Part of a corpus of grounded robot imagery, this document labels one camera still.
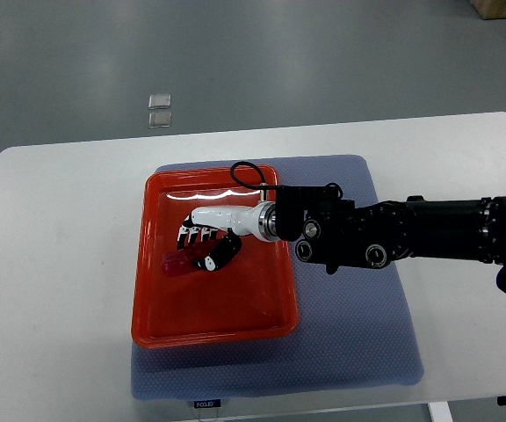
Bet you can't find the red pepper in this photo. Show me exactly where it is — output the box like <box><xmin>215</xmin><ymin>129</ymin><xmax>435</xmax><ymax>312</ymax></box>
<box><xmin>161</xmin><ymin>239</ymin><xmax>220</xmax><ymax>277</ymax></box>

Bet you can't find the red plastic tray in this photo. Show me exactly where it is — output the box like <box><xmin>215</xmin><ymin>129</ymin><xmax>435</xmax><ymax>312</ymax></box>
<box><xmin>131</xmin><ymin>164</ymin><xmax>299</xmax><ymax>349</ymax></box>

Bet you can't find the cardboard box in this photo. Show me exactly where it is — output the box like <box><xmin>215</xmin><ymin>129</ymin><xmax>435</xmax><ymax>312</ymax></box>
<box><xmin>470</xmin><ymin>0</ymin><xmax>506</xmax><ymax>20</ymax></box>

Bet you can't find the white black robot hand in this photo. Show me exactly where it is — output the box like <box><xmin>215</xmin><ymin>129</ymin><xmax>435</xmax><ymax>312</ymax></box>
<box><xmin>176</xmin><ymin>201</ymin><xmax>275</xmax><ymax>272</ymax></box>

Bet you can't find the white table leg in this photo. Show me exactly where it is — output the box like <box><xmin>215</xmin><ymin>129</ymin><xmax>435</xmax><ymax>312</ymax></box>
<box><xmin>427</xmin><ymin>401</ymin><xmax>454</xmax><ymax>422</ymax></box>

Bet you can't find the black mat label tag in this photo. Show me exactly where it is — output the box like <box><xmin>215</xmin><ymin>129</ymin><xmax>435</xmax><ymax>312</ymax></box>
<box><xmin>193</xmin><ymin>399</ymin><xmax>221</xmax><ymax>409</ymax></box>

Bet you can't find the upper metal floor plate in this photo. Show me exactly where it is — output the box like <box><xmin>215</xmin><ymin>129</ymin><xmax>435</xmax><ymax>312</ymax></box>
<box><xmin>148</xmin><ymin>93</ymin><xmax>171</xmax><ymax>110</ymax></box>

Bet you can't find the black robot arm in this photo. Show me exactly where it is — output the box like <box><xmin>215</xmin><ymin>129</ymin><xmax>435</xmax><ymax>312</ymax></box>
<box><xmin>177</xmin><ymin>183</ymin><xmax>506</xmax><ymax>290</ymax></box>

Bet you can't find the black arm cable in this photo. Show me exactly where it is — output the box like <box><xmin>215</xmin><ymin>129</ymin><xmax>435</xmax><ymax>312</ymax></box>
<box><xmin>229</xmin><ymin>160</ymin><xmax>280</xmax><ymax>193</ymax></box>

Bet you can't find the blue-grey textured mat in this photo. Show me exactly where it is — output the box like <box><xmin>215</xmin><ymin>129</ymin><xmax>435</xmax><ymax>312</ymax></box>
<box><xmin>131</xmin><ymin>161</ymin><xmax>423</xmax><ymax>401</ymax></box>

